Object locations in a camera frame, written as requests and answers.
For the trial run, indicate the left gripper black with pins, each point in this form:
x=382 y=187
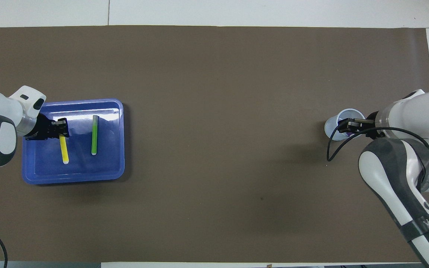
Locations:
x=41 y=130

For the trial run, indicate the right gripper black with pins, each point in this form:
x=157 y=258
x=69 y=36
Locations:
x=372 y=124

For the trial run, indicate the purple pen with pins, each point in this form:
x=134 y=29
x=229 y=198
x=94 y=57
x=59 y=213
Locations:
x=345 y=131

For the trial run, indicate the yellow pen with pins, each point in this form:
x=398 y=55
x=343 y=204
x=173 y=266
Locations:
x=64 y=150

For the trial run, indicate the green pen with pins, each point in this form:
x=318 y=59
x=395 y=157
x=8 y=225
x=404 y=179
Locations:
x=94 y=136

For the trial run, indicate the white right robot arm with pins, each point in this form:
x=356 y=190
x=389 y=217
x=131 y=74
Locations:
x=397 y=167

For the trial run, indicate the blue plastic tray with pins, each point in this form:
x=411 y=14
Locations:
x=106 y=163

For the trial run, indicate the translucent plastic cup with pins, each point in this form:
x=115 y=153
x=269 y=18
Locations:
x=331 y=123

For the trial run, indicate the brown table mat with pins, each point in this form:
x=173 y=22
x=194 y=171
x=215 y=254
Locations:
x=214 y=111

